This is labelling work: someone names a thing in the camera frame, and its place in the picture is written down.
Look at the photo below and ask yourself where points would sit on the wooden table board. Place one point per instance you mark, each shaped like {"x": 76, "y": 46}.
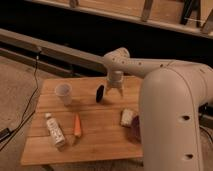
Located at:
{"x": 103, "y": 138}

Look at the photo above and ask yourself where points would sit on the white plastic bottle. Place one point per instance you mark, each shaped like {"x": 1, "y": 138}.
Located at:
{"x": 55, "y": 130}

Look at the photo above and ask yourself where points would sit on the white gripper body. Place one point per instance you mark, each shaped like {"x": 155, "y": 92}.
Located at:
{"x": 114, "y": 79}

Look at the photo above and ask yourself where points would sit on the white sponge block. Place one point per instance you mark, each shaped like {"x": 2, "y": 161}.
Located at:
{"x": 127, "y": 117}

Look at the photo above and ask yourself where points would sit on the orange carrot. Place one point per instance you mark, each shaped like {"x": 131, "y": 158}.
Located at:
{"x": 77, "y": 126}

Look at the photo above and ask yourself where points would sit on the black eraser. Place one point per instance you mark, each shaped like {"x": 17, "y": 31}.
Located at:
{"x": 99, "y": 93}

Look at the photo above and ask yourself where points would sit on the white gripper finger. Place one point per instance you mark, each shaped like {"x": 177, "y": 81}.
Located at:
{"x": 107, "y": 89}
{"x": 120, "y": 90}

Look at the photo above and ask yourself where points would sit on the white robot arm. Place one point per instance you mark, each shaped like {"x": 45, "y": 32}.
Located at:
{"x": 171, "y": 93}

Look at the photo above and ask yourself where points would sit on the clear plastic cup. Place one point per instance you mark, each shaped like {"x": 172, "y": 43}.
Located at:
{"x": 64, "y": 92}

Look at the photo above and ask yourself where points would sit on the grey metal rail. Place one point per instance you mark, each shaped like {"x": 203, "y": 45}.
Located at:
{"x": 72, "y": 56}

